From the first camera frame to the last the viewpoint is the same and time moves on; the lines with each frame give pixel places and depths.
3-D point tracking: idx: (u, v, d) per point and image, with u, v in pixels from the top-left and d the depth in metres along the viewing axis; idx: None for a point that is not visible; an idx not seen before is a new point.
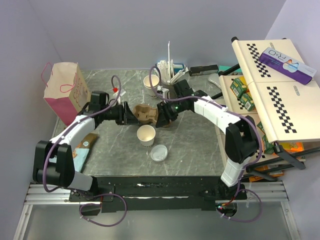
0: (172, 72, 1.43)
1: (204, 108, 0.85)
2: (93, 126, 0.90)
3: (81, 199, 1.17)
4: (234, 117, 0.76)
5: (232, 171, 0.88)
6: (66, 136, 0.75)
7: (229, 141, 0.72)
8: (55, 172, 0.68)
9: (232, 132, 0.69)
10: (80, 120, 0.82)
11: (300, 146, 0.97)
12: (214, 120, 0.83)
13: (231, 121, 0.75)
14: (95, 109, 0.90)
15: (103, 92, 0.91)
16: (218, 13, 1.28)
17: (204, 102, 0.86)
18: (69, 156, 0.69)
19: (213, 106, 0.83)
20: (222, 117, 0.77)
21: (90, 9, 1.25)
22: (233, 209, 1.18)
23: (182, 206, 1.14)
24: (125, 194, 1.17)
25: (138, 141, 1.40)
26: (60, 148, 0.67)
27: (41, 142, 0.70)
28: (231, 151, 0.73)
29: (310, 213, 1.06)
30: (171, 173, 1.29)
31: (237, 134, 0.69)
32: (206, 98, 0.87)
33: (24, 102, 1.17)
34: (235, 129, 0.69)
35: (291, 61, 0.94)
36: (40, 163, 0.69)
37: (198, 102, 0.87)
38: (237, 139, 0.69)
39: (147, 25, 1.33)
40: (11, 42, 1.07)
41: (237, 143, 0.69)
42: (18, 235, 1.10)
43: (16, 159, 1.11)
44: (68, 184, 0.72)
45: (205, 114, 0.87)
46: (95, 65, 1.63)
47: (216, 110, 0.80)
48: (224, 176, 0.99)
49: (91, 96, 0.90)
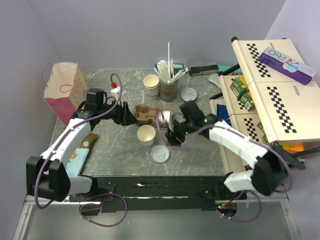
0: (172, 72, 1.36)
1: (222, 137, 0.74)
2: (90, 128, 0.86)
3: (81, 199, 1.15)
4: (259, 147, 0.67)
5: (242, 185, 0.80)
6: (57, 150, 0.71)
7: (257, 175, 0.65)
8: (49, 188, 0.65)
9: (261, 166, 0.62)
10: (74, 127, 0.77)
11: (300, 146, 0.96)
12: (236, 150, 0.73)
13: (258, 153, 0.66)
14: (91, 109, 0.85)
15: (100, 90, 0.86)
16: (218, 13, 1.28)
17: (221, 130, 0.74)
18: (62, 171, 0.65)
19: (233, 134, 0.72)
20: (247, 149, 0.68)
21: (90, 10, 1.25)
22: (233, 209, 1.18)
23: (182, 207, 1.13)
24: (125, 194, 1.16)
25: (138, 141, 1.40)
26: (51, 165, 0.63)
27: (32, 158, 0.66)
28: (260, 185, 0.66)
29: (310, 213, 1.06)
30: (172, 172, 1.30)
31: (266, 168, 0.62)
32: (223, 125, 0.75)
33: (24, 102, 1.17)
34: (263, 163, 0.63)
35: (291, 61, 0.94)
36: (32, 180, 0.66)
37: (214, 130, 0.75)
38: (267, 172, 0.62)
39: (147, 25, 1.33)
40: (11, 42, 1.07)
41: (267, 176, 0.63)
42: (18, 235, 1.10)
43: (16, 159, 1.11)
44: (63, 197, 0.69)
45: (223, 143, 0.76)
46: (95, 65, 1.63)
47: (238, 141, 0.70)
48: (228, 182, 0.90)
49: (88, 95, 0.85)
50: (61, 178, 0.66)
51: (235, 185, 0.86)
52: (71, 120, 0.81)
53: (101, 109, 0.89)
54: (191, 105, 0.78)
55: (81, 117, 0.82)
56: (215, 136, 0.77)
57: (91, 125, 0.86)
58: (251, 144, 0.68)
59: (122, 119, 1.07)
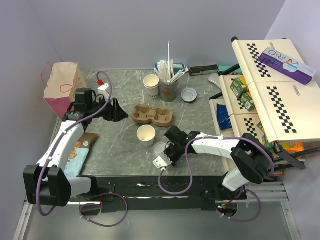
0: (172, 72, 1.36)
1: (202, 145, 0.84)
2: (83, 129, 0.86)
3: (81, 199, 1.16)
4: (234, 140, 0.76)
5: (238, 181, 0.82)
6: (53, 156, 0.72)
7: (241, 166, 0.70)
8: (50, 194, 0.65)
9: (239, 154, 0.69)
10: (67, 130, 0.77)
11: (300, 146, 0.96)
12: (218, 152, 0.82)
13: (233, 145, 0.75)
14: (82, 109, 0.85)
15: (88, 90, 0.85)
16: (219, 12, 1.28)
17: (200, 140, 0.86)
18: (61, 177, 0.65)
19: (210, 140, 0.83)
20: (223, 146, 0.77)
21: (91, 10, 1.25)
22: (233, 209, 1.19)
23: (182, 206, 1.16)
24: (125, 194, 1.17)
25: (138, 141, 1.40)
26: (50, 172, 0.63)
27: (29, 167, 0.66)
28: (246, 173, 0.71)
29: (310, 213, 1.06)
30: (172, 172, 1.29)
31: (244, 154, 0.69)
32: (201, 135, 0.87)
33: (24, 102, 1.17)
34: (241, 151, 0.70)
35: (291, 61, 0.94)
36: (32, 188, 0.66)
37: (195, 142, 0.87)
38: (248, 159, 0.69)
39: (147, 25, 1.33)
40: (11, 42, 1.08)
41: (247, 161, 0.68)
42: (18, 235, 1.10)
43: (16, 159, 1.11)
44: (66, 201, 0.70)
45: (207, 150, 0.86)
46: (95, 65, 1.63)
47: (215, 142, 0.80)
48: (226, 182, 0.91)
49: (76, 96, 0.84)
50: (62, 183, 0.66)
51: (234, 184, 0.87)
52: (64, 123, 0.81)
53: (92, 108, 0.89)
54: (173, 129, 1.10)
55: (72, 119, 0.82)
56: (198, 147, 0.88)
57: (83, 126, 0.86)
58: (225, 140, 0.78)
59: (113, 115, 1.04)
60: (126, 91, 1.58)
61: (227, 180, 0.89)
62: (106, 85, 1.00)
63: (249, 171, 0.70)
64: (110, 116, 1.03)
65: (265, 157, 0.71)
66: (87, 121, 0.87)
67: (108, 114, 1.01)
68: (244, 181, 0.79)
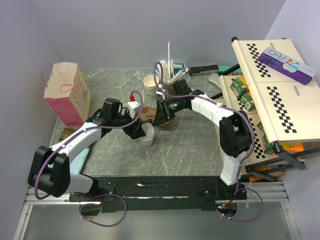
0: (172, 72, 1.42)
1: (200, 105, 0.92)
2: (100, 135, 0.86)
3: (82, 199, 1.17)
4: (228, 111, 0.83)
5: (230, 168, 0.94)
6: (67, 145, 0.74)
7: (223, 135, 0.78)
8: (49, 181, 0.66)
9: (225, 123, 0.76)
10: (86, 129, 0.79)
11: (300, 146, 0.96)
12: (210, 116, 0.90)
13: (225, 115, 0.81)
14: (105, 117, 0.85)
15: (117, 101, 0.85)
16: (218, 12, 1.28)
17: (200, 100, 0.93)
18: (65, 166, 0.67)
19: (209, 103, 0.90)
20: (217, 112, 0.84)
21: (91, 11, 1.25)
22: (233, 209, 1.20)
23: (182, 206, 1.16)
24: (125, 194, 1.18)
25: (138, 140, 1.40)
26: (57, 158, 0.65)
27: (41, 148, 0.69)
28: (226, 146, 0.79)
29: (310, 213, 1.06)
30: (172, 172, 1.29)
31: (229, 126, 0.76)
32: (203, 96, 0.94)
33: (24, 102, 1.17)
34: (228, 121, 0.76)
35: (291, 61, 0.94)
36: (36, 169, 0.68)
37: (195, 100, 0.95)
38: (230, 132, 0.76)
39: (147, 26, 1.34)
40: (11, 42, 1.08)
41: (231, 136, 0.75)
42: (18, 235, 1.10)
43: (16, 160, 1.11)
44: (59, 193, 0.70)
45: (201, 111, 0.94)
46: (95, 65, 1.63)
47: (211, 106, 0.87)
48: (222, 174, 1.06)
49: (104, 104, 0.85)
50: (63, 173, 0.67)
51: (227, 173, 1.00)
52: (85, 122, 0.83)
53: (115, 118, 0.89)
54: (181, 82, 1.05)
55: (94, 122, 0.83)
56: (196, 106, 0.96)
57: (101, 132, 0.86)
58: (221, 109, 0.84)
59: (132, 131, 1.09)
60: (126, 91, 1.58)
61: (224, 169, 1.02)
62: (136, 104, 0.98)
63: (228, 145, 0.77)
64: (129, 130, 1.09)
65: (249, 136, 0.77)
66: (107, 130, 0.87)
67: (128, 129, 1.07)
68: (233, 167, 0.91)
